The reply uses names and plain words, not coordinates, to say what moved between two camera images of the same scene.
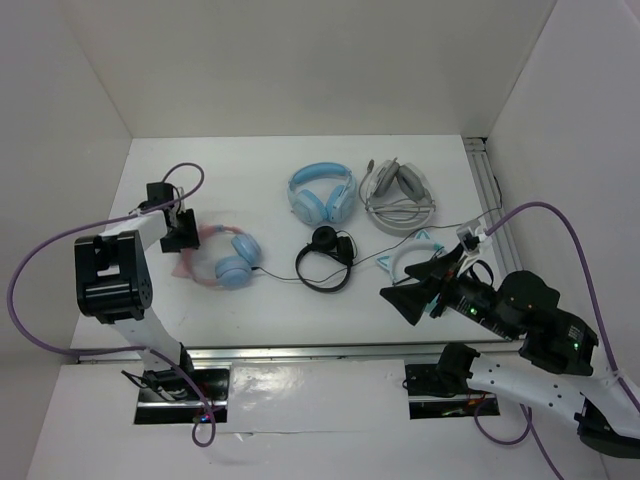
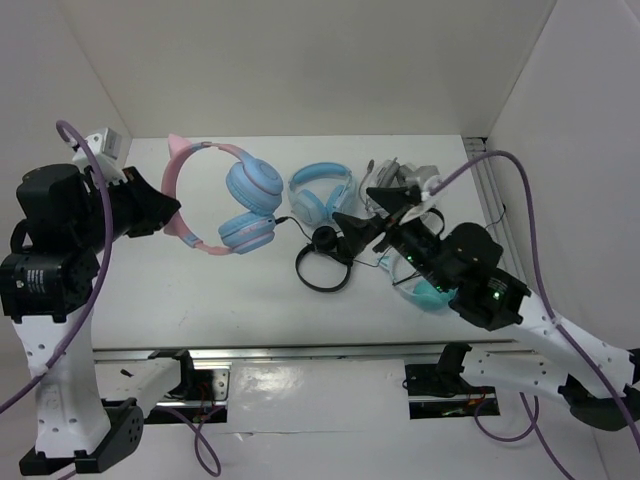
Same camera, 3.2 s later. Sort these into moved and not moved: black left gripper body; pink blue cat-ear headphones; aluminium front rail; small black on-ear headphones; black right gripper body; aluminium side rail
Moved: black right gripper body; pink blue cat-ear headphones; black left gripper body
Not moved: aluminium front rail; small black on-ear headphones; aluminium side rail
